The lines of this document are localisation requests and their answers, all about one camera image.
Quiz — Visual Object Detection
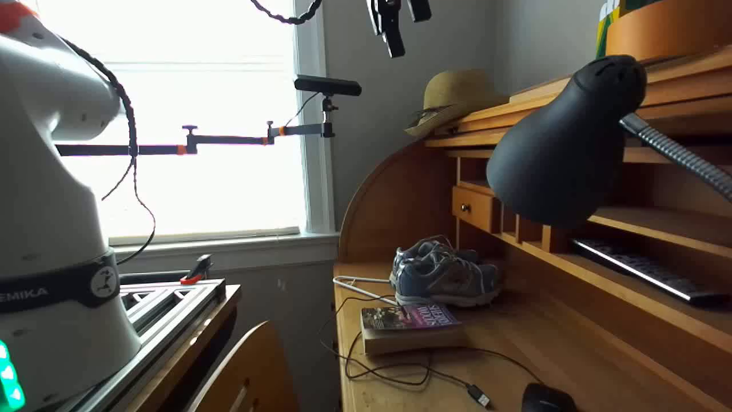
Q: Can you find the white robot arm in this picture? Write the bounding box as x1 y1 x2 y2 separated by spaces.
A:
0 0 139 412

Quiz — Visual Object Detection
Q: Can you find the black computer keyboard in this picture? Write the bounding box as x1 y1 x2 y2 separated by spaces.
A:
575 238 728 306

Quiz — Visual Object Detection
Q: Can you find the straw hat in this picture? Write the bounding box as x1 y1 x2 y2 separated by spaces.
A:
405 69 504 140

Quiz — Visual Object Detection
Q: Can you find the black desk lamp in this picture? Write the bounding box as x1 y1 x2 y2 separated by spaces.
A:
486 55 732 227

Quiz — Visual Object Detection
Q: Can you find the orange round container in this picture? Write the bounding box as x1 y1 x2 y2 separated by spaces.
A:
607 0 732 62

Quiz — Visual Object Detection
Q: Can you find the grey blue sneaker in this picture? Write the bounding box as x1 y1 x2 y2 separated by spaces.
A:
389 235 504 306

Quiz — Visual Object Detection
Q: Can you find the thick paperback book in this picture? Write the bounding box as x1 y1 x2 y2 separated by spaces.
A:
359 305 467 356

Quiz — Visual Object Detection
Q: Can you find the black computer mouse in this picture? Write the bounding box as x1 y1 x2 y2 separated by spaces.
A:
521 383 578 412

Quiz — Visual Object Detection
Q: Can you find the wooden chair back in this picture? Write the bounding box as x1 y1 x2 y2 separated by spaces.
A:
185 321 297 412

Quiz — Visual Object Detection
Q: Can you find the black camera on boom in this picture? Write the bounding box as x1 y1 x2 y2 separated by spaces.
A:
295 75 361 96

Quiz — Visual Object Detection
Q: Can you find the white cable on desk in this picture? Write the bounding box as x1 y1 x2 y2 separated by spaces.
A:
333 273 399 306

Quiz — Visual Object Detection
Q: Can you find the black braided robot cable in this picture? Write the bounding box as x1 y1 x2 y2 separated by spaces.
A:
62 36 160 267

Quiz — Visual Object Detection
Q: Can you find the black usb cable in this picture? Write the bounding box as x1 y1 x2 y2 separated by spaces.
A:
334 296 544 409

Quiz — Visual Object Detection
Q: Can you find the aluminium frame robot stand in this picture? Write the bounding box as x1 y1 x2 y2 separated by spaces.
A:
57 253 240 412

